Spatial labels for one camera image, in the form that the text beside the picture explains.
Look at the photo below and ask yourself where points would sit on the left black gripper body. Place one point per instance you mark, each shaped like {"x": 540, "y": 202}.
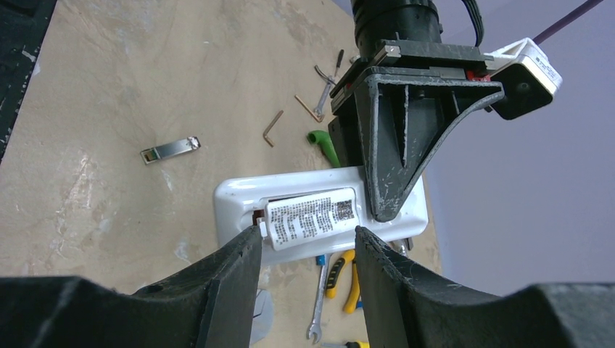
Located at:
{"x": 404, "y": 58}

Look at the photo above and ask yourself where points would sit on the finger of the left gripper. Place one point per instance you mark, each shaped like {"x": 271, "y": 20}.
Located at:
{"x": 402, "y": 121}

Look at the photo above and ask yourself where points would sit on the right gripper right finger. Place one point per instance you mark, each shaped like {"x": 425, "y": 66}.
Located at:
{"x": 408, "y": 305}

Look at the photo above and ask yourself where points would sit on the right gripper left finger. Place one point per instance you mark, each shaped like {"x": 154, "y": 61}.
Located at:
{"x": 207, "y": 304}

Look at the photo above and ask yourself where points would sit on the white remote control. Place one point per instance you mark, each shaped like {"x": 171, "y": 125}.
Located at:
{"x": 239, "y": 203}

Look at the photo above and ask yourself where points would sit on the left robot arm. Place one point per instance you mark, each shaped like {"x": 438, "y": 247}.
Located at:
{"x": 392, "y": 20}

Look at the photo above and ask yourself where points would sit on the green plastic faucet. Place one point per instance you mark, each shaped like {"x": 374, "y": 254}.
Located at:
{"x": 323, "y": 140}

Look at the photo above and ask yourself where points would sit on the small black screwdriver bit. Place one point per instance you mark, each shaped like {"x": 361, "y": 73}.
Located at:
{"x": 338, "y": 62}

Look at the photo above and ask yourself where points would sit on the silver combination wrench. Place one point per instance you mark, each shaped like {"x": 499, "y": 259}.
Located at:
{"x": 314, "y": 332}

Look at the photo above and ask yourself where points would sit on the silver metal transceiver module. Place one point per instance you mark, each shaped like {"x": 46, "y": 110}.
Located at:
{"x": 172, "y": 149}

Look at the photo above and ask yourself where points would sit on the yellow handled screwdriver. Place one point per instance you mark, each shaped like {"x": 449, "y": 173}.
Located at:
{"x": 348, "y": 344}

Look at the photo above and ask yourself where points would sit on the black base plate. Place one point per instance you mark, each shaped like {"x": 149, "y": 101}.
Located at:
{"x": 23, "y": 28}

